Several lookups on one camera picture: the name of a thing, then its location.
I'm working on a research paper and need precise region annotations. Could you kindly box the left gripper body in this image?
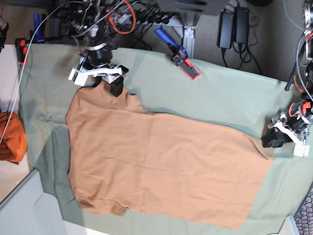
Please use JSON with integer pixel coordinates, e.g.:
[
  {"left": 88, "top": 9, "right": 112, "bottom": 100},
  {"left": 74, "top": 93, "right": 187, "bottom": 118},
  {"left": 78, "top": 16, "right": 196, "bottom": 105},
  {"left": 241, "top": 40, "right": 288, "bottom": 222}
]
[{"left": 270, "top": 112, "right": 310, "bottom": 144}]

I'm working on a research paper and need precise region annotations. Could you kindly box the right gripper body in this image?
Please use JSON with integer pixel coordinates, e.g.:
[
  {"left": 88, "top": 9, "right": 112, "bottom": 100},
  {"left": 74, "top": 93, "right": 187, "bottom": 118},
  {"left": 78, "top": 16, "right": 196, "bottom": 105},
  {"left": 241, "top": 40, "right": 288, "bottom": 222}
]
[{"left": 92, "top": 64, "right": 129, "bottom": 84}]

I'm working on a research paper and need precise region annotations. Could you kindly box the tan orange T-shirt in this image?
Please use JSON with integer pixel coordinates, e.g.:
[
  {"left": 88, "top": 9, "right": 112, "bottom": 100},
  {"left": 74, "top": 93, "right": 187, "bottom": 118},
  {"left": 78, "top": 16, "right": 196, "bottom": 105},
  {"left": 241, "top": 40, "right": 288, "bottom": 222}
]
[{"left": 66, "top": 84, "right": 274, "bottom": 229}]

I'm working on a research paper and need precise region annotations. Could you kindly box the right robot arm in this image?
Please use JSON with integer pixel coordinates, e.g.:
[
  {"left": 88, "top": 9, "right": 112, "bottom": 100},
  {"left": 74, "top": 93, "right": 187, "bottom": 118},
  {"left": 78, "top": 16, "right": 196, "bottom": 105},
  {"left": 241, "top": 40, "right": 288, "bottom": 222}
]
[{"left": 68, "top": 0, "right": 136, "bottom": 97}]

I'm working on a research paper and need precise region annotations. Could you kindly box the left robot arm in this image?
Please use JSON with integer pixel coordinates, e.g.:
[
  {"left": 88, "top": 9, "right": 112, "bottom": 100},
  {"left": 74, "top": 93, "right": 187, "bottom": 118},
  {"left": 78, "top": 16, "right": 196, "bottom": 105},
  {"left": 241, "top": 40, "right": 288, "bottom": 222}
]
[{"left": 262, "top": 0, "right": 313, "bottom": 148}]

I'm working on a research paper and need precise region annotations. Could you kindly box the sage green table cloth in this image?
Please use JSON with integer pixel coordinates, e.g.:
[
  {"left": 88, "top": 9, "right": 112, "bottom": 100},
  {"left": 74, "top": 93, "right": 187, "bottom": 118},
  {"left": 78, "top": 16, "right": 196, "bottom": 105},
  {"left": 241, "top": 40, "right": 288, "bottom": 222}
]
[{"left": 20, "top": 44, "right": 313, "bottom": 235}]

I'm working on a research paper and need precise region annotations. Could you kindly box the blue clamp with orange pad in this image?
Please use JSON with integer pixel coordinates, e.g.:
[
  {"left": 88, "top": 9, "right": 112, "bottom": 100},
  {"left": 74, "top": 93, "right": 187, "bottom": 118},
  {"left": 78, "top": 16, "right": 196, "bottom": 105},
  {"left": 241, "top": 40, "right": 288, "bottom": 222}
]
[{"left": 155, "top": 27, "right": 200, "bottom": 81}]

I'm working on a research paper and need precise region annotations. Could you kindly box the power strip with plugs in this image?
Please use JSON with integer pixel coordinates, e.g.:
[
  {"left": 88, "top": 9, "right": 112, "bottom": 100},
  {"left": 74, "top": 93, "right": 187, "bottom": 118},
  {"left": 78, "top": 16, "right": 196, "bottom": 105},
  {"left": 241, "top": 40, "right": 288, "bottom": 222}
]
[{"left": 135, "top": 11, "right": 174, "bottom": 24}]

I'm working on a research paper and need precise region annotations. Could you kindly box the blue clamp at table corner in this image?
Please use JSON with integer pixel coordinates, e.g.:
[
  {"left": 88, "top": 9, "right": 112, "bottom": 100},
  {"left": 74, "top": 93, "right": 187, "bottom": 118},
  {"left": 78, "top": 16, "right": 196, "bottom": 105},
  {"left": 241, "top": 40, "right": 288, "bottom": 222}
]
[{"left": 14, "top": 13, "right": 63, "bottom": 65}]

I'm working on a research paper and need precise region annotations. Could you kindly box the folded dark orange garment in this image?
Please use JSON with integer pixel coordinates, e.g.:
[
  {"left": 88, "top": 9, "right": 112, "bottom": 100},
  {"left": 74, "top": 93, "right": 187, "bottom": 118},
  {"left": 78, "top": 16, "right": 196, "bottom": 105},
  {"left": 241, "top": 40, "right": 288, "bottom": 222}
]
[{"left": 0, "top": 112, "right": 27, "bottom": 164}]

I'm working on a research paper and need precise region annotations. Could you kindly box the black power adapter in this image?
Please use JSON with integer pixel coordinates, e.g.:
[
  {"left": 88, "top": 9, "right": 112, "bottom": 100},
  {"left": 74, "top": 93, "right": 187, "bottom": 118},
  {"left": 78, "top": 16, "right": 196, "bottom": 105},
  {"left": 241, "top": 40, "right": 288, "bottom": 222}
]
[
  {"left": 217, "top": 11, "right": 234, "bottom": 49},
  {"left": 235, "top": 7, "right": 249, "bottom": 44}
]

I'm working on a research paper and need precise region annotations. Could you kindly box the grey plastic bin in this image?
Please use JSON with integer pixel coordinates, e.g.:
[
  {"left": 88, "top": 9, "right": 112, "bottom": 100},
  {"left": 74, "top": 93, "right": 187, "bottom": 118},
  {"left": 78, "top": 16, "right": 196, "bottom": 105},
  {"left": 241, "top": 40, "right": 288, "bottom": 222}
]
[{"left": 0, "top": 170, "right": 67, "bottom": 235}]

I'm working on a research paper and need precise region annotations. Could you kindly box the aluminium frame post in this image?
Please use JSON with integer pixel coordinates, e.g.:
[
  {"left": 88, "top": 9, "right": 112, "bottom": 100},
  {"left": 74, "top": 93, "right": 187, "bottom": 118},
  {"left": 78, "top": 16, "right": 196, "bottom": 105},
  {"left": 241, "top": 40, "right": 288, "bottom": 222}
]
[{"left": 177, "top": 13, "right": 200, "bottom": 59}]

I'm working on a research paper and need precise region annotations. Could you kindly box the white cable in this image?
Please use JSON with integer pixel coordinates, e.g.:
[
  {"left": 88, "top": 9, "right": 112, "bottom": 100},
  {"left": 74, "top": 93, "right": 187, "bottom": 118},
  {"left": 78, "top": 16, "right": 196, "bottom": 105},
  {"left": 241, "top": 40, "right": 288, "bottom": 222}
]
[{"left": 0, "top": 2, "right": 86, "bottom": 143}]

